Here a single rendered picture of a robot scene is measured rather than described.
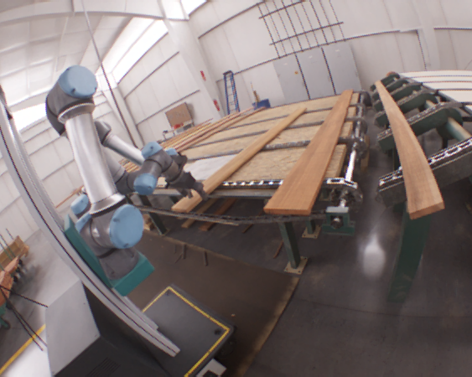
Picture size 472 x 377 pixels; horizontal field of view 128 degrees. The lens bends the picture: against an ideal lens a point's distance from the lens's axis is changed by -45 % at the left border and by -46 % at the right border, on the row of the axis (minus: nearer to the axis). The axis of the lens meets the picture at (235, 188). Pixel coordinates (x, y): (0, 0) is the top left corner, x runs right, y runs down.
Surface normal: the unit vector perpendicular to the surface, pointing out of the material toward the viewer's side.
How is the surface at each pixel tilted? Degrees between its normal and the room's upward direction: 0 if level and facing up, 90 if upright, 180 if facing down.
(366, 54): 87
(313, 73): 90
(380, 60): 88
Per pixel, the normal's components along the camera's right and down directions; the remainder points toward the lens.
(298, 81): -0.54, 0.53
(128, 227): 0.94, -0.06
